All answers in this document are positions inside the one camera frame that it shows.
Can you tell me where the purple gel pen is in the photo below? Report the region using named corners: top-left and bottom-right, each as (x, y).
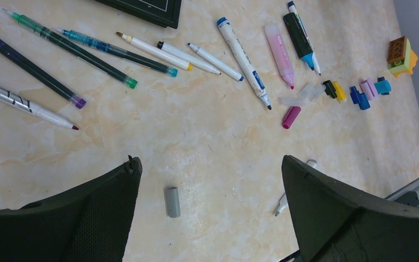
top-left (0, 38), bottom-right (87, 109)

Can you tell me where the white marker blue cap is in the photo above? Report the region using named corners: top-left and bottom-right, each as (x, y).
top-left (217, 17), bottom-right (272, 110)

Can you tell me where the blue gel pen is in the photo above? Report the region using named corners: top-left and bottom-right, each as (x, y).
top-left (56, 28), bottom-right (178, 77)

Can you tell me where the light blue highlighter cap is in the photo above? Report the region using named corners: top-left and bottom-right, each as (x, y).
top-left (374, 79), bottom-right (392, 96)

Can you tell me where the blue wide marker cap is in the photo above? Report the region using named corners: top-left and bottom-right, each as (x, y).
top-left (358, 93), bottom-right (370, 110)

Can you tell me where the green gel pen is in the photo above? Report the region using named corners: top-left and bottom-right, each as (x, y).
top-left (3, 8), bottom-right (137, 89)

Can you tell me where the yellow orange block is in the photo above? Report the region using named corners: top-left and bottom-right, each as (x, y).
top-left (386, 36), bottom-right (418, 78)

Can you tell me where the thin marker dark blue cap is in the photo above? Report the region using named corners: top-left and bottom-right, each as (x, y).
top-left (187, 43), bottom-right (244, 81)

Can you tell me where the thin marker navy cap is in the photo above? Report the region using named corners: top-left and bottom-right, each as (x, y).
top-left (287, 1), bottom-right (321, 76)

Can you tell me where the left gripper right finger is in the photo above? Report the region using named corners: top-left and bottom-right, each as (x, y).
top-left (282, 155), bottom-right (419, 261)

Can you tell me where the black highlighter blue cap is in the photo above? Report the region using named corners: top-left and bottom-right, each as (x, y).
top-left (283, 13), bottom-right (314, 71)

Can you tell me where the lilac highlighter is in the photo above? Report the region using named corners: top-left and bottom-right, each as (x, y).
top-left (264, 23), bottom-right (295, 90)

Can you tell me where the thin marker black cap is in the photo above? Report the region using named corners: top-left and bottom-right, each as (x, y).
top-left (157, 41), bottom-right (221, 75)

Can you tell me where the thin marker yellow cap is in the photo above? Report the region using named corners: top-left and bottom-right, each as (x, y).
top-left (116, 32), bottom-right (193, 71)

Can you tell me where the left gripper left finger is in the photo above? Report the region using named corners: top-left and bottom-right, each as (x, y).
top-left (0, 157), bottom-right (142, 261)

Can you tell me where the black grey chessboard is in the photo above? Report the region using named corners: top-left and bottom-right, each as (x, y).
top-left (97, 0), bottom-right (182, 29)

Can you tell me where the white marker magenta cap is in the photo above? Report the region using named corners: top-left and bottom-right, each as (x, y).
top-left (0, 87), bottom-right (79, 130)

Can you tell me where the lilac highlighter cap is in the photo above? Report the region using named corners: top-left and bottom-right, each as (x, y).
top-left (360, 78), bottom-right (378, 101)

